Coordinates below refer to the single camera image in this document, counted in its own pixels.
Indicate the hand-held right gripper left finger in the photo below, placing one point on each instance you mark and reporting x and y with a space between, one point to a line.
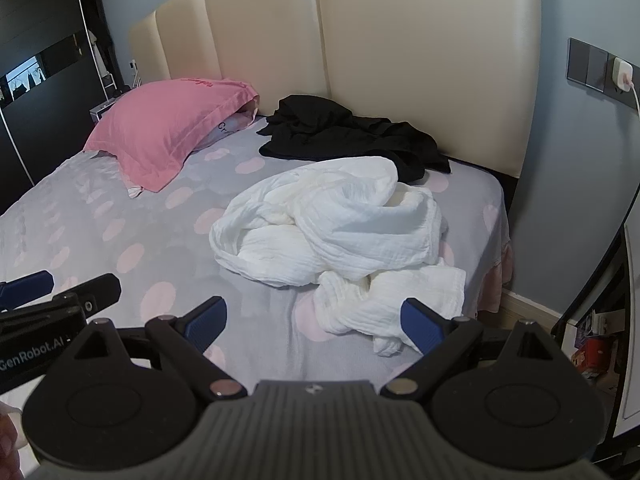
207 322

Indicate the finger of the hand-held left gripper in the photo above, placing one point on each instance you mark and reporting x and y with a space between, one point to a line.
30 284
100 288

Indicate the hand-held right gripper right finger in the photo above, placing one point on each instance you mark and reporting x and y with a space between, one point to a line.
422 325

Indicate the white muslin garment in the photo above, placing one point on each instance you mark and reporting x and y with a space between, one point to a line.
325 220

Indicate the person's left hand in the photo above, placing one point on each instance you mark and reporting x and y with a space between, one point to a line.
7 445

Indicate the bed with polka dot sheet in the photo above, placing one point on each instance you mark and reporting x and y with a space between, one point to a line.
200 260

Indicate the pink pillow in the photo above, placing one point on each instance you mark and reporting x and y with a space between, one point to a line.
150 135

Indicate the white bedside storage box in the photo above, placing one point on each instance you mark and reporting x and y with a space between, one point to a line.
102 112

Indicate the red box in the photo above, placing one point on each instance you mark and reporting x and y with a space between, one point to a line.
597 352

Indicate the lavender printed pillow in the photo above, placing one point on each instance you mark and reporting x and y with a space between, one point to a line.
225 128

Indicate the black garment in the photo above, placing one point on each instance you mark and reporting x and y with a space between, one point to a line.
350 140

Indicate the cream padded headboard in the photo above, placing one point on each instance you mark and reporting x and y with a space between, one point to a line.
400 60

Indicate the black wardrobe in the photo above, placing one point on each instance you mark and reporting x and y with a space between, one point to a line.
50 10

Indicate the white charger plug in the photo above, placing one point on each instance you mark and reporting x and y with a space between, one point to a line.
620 74

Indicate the grey wall switch panel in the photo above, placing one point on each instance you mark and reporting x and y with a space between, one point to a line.
585 65

